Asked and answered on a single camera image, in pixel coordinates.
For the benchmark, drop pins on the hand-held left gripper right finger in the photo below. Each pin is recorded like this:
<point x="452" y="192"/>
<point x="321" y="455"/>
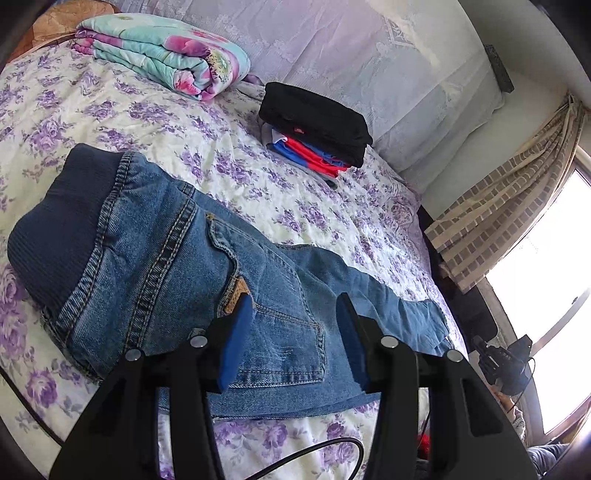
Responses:
<point x="353" y="341"/>

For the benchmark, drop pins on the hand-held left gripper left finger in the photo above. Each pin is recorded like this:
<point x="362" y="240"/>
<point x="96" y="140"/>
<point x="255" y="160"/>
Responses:
<point x="235" y="346"/>

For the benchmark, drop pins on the blue denim pants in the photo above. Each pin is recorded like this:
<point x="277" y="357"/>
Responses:
<point x="161" y="258"/>

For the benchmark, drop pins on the person's right forearm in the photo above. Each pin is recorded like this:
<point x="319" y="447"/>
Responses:
<point x="519" y="422"/>

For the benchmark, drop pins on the person's right hand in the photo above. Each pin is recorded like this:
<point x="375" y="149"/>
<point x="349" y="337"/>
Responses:
<point x="505" y="402"/>

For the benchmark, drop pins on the window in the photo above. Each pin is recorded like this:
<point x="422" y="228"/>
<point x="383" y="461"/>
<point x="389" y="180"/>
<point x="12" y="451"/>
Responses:
<point x="554" y="277"/>

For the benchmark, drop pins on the person's leg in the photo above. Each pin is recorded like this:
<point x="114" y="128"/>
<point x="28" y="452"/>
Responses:
<point x="549" y="457"/>

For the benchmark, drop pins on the red cloth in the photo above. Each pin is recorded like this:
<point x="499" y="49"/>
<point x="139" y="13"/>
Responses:
<point x="423" y="443"/>

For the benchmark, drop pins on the beige checked curtain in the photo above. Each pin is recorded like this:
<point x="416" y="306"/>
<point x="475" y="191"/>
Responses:
<point x="498" y="203"/>

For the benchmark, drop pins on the purple floral bed sheet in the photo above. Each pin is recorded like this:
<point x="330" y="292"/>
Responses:
<point x="258" y="184"/>

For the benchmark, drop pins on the folded red garment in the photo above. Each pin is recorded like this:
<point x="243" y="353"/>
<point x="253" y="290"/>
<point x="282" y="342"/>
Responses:
<point x="304" y="150"/>

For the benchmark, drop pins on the folded blue garment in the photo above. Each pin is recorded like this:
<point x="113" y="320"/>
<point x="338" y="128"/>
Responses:
<point x="279" y="148"/>

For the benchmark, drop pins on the stack of folded clothes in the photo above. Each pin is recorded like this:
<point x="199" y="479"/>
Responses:
<point x="314" y="115"/>

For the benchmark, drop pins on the white lace cover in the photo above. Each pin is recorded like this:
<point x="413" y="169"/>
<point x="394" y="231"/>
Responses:
<point x="346" y="46"/>

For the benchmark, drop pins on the folded floral quilt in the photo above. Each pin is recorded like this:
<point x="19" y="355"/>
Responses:
<point x="147" y="50"/>

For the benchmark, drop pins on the brown pillow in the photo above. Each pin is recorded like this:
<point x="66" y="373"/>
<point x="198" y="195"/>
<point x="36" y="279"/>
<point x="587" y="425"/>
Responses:
<point x="51" y="23"/>

